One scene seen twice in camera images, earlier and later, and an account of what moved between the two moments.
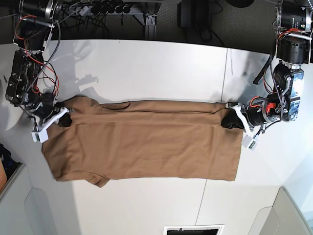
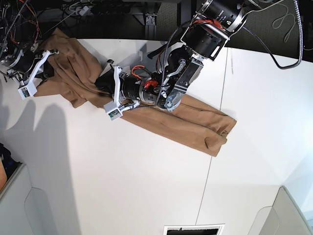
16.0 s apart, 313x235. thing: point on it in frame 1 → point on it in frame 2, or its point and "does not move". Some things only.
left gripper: [46, 113] → [26, 64]
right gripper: [254, 116] → [128, 92]
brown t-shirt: [161, 140] → [77, 71]
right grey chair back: [285, 217] does not move
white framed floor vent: [205, 229] does not move
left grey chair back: [25, 210] does not move
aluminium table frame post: [150, 28] does not move
